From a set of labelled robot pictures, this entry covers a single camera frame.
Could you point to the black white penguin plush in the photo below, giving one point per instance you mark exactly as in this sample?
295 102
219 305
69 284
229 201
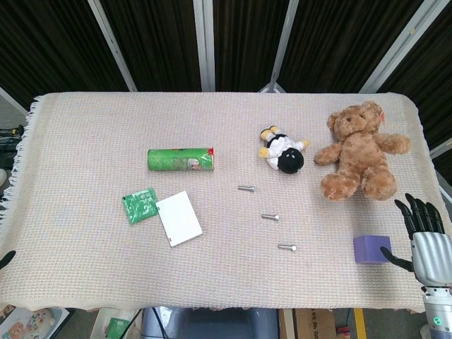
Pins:
287 159

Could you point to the grey aluminium partition post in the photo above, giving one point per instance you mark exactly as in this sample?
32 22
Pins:
12 100
282 42
400 46
112 44
205 42
441 149

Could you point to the green foil snack packet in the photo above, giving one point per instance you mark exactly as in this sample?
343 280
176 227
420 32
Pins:
139 206

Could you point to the purple foam cube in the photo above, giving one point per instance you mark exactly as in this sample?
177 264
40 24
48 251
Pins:
370 249

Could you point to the brown cardboard box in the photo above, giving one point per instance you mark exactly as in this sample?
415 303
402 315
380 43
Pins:
310 325

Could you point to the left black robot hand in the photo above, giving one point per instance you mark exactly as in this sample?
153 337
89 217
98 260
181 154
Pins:
6 259

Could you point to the green chips can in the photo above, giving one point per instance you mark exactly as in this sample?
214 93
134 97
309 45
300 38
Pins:
176 160

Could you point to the cartoon picture book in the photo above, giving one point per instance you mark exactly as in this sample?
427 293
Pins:
28 323

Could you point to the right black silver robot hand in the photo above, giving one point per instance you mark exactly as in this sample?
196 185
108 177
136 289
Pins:
432 257

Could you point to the white plastic cover plate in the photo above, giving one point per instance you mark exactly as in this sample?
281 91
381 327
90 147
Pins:
179 219

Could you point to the green packet in white bag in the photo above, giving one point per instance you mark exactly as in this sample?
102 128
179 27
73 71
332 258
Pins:
118 326

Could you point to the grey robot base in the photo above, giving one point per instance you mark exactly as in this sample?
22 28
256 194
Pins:
219 325

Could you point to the beige woven tablecloth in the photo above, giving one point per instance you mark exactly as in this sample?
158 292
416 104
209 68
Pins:
88 176

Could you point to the brown teddy bear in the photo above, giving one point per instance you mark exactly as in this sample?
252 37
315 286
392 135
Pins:
360 152

